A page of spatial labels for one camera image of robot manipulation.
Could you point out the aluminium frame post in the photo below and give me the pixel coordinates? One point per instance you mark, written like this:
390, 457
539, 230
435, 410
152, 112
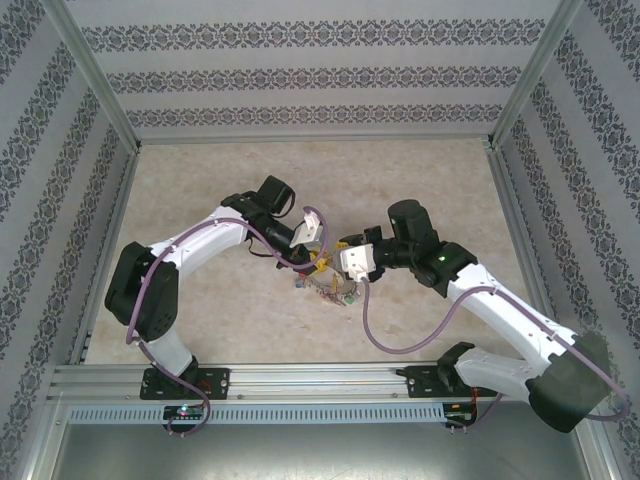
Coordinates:
531, 75
95, 75

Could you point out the aluminium back rail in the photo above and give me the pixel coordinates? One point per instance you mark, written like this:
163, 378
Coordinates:
315, 138

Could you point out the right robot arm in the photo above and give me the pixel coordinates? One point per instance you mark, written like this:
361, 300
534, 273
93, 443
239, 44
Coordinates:
500, 305

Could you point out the circuit board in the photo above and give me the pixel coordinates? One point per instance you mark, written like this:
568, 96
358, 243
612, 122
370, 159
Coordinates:
182, 412
457, 416

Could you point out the sheet metal tray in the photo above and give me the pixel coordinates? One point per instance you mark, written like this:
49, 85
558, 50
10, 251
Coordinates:
320, 455

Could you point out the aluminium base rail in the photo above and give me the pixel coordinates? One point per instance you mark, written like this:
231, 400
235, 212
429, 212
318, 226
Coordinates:
320, 380

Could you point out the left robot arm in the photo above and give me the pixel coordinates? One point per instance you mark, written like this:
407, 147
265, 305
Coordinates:
200, 240

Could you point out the large metal keyring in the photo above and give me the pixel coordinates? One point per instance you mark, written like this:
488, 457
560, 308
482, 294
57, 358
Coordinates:
327, 295

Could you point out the right circuit board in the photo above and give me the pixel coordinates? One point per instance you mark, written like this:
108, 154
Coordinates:
457, 416

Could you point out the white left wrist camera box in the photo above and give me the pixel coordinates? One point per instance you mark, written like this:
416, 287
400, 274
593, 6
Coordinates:
306, 232

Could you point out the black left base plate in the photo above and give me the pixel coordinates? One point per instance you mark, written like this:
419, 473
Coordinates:
217, 382

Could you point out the left circuit board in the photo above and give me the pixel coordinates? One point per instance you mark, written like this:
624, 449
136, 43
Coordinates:
182, 412

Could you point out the aluminium side rail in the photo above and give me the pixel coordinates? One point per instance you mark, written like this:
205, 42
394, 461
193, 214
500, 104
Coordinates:
120, 200
511, 200

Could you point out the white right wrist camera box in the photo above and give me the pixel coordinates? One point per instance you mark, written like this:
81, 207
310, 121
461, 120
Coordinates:
357, 260

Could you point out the green key tag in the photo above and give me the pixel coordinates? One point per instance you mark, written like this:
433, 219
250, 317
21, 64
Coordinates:
350, 300

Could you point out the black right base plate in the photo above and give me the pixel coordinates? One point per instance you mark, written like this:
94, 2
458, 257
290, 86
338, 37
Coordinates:
420, 382

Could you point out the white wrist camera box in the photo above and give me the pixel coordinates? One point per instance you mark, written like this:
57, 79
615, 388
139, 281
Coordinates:
306, 232
357, 260

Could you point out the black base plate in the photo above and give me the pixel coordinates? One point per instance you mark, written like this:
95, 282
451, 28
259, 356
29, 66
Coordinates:
420, 382
217, 382

